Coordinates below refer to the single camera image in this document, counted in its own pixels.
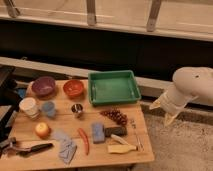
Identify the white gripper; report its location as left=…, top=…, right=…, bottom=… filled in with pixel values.
left=149, top=84, right=195, bottom=127

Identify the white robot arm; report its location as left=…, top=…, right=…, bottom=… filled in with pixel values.
left=149, top=67, right=213, bottom=126

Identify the red bowl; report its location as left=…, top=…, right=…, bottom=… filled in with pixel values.
left=63, top=80, right=84, bottom=98

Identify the purple bowl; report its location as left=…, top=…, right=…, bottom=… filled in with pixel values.
left=32, top=76, right=56, bottom=97

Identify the metal fork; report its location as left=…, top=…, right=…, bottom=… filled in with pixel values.
left=130, top=119, right=144, bottom=150

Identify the dark grape bunch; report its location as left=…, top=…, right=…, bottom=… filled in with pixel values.
left=100, top=108, right=128, bottom=126

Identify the green plastic tray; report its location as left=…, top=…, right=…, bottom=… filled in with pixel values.
left=88, top=70, right=141, bottom=106

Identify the blue sponge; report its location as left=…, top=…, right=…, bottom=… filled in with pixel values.
left=92, top=123, right=105, bottom=144

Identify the small metal cup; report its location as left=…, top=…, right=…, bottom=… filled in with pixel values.
left=71, top=104, right=83, bottom=118

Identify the blue grey cloth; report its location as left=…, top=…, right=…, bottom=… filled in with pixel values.
left=51, top=130, right=77, bottom=164

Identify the wooden board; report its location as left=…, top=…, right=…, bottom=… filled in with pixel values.
left=0, top=80, right=154, bottom=171

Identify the blue plastic cup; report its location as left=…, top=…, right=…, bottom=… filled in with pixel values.
left=41, top=101, right=56, bottom=118

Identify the yellow red apple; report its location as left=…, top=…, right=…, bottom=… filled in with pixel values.
left=35, top=122, right=50, bottom=139

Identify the black chair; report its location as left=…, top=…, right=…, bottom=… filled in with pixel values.
left=0, top=65, right=22, bottom=157

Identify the white handled knife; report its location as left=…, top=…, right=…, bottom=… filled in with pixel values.
left=111, top=134, right=131, bottom=146

